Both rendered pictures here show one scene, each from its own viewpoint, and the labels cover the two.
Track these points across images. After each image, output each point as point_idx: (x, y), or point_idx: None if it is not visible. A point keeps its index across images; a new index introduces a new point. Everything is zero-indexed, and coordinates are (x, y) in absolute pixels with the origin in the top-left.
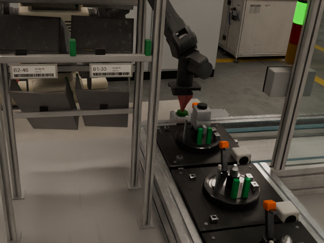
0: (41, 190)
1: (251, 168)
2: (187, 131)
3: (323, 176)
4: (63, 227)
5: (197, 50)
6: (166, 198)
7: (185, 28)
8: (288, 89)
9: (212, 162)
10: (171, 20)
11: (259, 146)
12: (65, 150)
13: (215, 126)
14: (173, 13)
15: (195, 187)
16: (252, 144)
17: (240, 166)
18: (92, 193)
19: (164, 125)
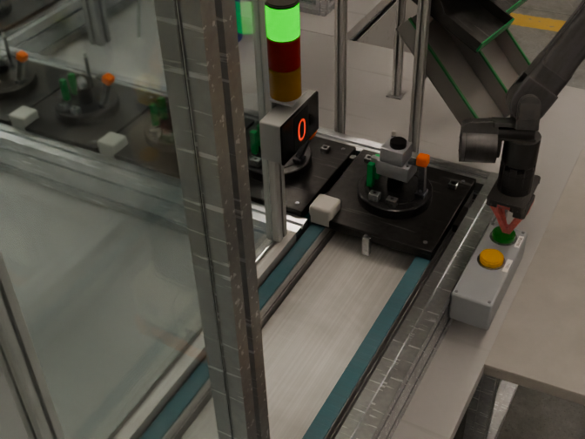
0: (457, 123)
1: (292, 202)
2: (415, 184)
3: None
4: (385, 119)
5: (499, 122)
6: (319, 129)
7: (526, 77)
8: None
9: (338, 181)
10: (541, 52)
11: (360, 301)
12: (539, 162)
13: (425, 239)
14: (550, 46)
15: (309, 145)
16: (372, 299)
17: (307, 197)
18: (422, 150)
19: (467, 192)
